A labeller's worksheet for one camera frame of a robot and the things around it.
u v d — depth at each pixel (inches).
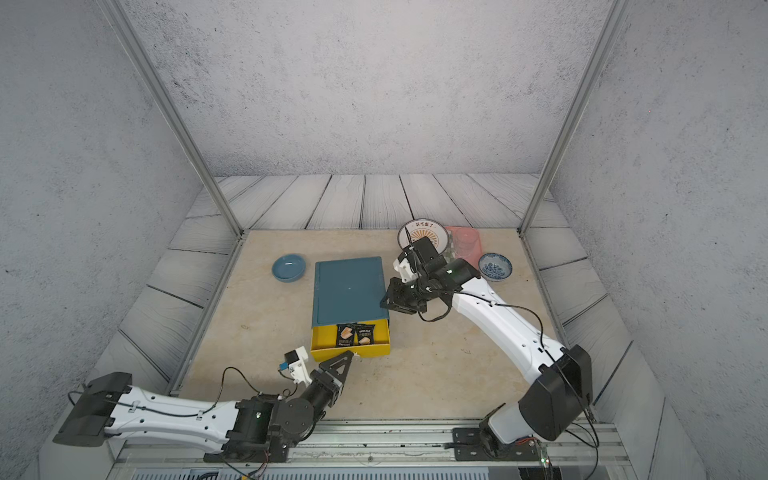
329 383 23.9
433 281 21.2
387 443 29.2
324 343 29.0
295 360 25.7
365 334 29.4
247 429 21.1
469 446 27.8
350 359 26.6
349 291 30.8
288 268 42.5
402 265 28.5
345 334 29.7
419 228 46.7
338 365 27.4
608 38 28.8
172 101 34.0
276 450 28.4
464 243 44.2
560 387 15.5
